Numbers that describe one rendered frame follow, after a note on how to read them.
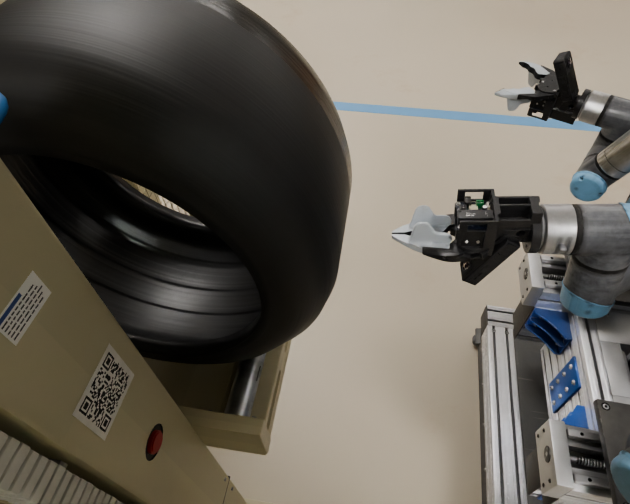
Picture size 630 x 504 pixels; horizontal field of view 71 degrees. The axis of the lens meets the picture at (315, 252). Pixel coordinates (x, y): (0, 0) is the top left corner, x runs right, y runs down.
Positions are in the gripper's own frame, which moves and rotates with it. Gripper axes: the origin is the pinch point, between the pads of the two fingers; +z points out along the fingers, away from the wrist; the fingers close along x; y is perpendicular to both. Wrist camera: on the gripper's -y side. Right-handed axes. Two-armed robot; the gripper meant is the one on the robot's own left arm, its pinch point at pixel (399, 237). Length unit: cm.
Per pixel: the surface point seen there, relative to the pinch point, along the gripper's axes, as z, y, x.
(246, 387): 26.0, -17.2, 20.2
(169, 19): 23.1, 37.7, 4.0
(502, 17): -73, -122, -379
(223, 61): 17.6, 33.9, 6.3
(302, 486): 34, -109, 15
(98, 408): 28.6, 13.4, 36.6
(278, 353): 23.7, -23.2, 10.1
